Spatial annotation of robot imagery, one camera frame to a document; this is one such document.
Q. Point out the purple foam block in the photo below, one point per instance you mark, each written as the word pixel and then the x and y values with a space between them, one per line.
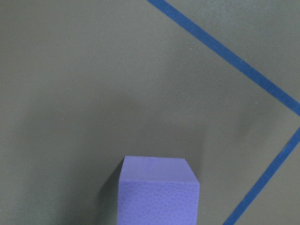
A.
pixel 157 191

